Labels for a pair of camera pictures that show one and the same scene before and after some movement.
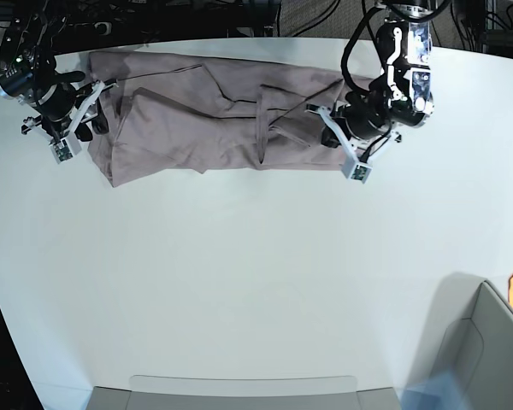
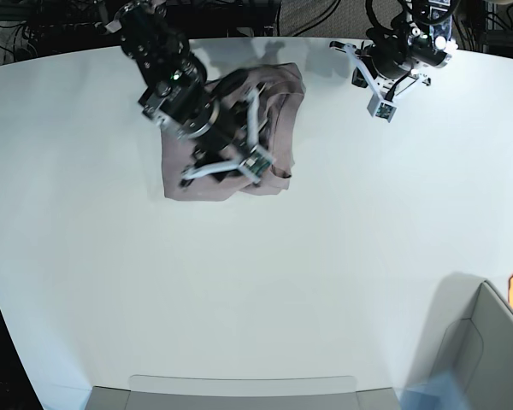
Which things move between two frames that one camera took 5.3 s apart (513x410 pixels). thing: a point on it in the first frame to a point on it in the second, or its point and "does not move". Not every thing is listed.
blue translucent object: [443, 391] does not move
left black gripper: [36, 82] to [222, 137]
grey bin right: [475, 336] does not move
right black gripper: [368, 114] to [392, 52]
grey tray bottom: [172, 392] does not move
